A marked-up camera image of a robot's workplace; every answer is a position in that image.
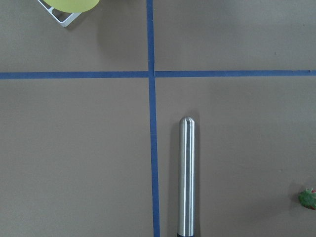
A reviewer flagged white cup rack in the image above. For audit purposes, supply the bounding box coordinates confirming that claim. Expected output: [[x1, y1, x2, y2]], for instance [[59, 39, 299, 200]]
[[38, 0, 81, 28]]

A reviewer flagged yellow cup on rack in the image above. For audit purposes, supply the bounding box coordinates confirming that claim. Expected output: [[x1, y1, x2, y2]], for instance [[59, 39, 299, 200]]
[[44, 0, 99, 13]]

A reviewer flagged steel muddler black tip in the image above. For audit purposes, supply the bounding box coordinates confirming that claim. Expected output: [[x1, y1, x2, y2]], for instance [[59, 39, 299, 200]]
[[177, 117, 196, 237]]

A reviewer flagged red strawberry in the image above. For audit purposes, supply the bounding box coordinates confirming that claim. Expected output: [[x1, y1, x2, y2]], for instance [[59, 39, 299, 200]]
[[298, 188, 316, 210]]

